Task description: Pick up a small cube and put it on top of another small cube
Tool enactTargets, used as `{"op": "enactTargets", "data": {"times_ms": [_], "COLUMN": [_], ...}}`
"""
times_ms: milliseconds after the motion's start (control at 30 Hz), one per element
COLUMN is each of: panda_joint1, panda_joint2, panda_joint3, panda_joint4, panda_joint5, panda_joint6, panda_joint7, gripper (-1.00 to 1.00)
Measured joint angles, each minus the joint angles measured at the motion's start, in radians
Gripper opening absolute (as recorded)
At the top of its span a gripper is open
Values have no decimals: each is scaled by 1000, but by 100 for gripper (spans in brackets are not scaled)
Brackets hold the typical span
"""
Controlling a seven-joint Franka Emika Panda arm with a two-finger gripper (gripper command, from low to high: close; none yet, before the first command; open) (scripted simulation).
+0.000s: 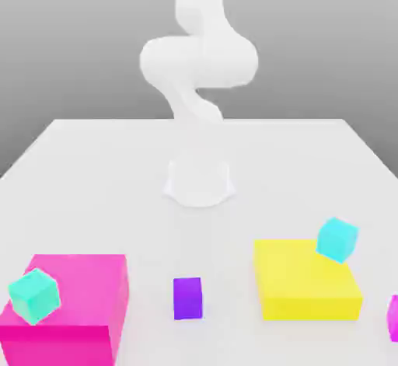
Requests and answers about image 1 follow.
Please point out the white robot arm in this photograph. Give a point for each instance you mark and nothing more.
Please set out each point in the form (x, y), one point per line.
(199, 61)

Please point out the small purple cube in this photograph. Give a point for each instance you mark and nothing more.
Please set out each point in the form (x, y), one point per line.
(187, 298)

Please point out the small cyan cube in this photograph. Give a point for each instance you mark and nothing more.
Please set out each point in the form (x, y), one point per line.
(337, 240)

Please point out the small teal cube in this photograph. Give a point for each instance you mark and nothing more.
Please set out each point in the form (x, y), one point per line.
(34, 297)

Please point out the small magenta cube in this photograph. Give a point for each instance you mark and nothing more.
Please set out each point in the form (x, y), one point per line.
(393, 317)

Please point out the large yellow box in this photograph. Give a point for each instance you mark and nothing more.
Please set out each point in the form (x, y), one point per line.
(298, 285)

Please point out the large pink box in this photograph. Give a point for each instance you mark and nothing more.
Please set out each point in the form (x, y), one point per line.
(90, 291)

